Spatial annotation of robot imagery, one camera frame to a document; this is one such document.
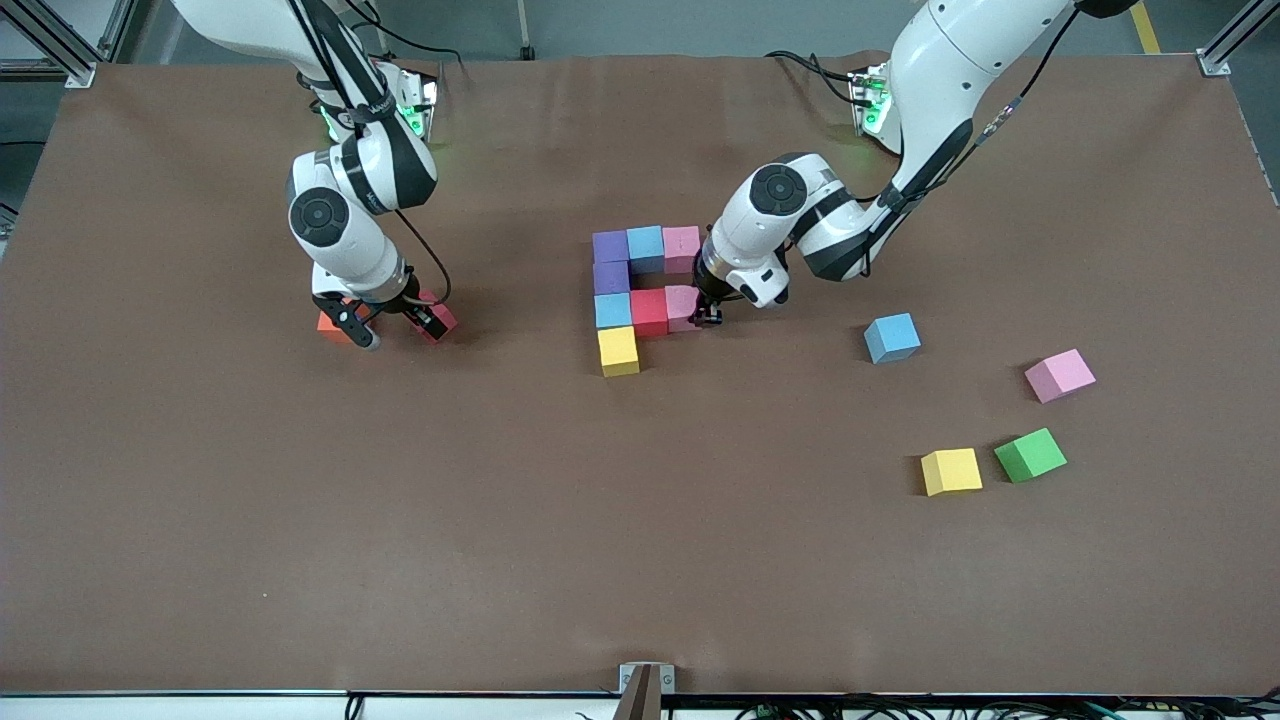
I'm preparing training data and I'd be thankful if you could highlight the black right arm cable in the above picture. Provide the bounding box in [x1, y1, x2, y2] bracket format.
[300, 0, 453, 306]

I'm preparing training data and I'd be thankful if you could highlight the green foam cube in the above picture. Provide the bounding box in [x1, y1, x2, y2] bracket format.
[994, 428, 1068, 485]

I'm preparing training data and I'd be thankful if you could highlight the yellow foam cube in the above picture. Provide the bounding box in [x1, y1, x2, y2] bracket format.
[920, 448, 984, 498]
[597, 326, 641, 378]

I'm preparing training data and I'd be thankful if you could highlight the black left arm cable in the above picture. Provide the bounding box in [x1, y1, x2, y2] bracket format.
[860, 0, 1081, 281]

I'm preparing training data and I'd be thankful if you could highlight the aluminium frame post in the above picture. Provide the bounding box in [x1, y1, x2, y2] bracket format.
[0, 0, 136, 89]
[1197, 0, 1280, 78]

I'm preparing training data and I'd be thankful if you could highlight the brown table mat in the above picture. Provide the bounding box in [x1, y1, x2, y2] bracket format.
[0, 52, 1280, 696]

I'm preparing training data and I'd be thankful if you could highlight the red foam cube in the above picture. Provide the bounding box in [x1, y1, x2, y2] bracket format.
[630, 288, 669, 339]

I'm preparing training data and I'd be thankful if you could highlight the metal table edge bracket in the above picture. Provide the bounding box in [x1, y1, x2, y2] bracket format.
[618, 662, 676, 720]

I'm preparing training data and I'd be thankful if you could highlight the black base power cable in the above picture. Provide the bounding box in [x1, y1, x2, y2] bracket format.
[765, 50, 863, 106]

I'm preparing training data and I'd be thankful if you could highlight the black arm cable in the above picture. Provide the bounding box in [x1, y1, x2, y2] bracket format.
[860, 0, 1081, 281]
[300, 0, 453, 306]

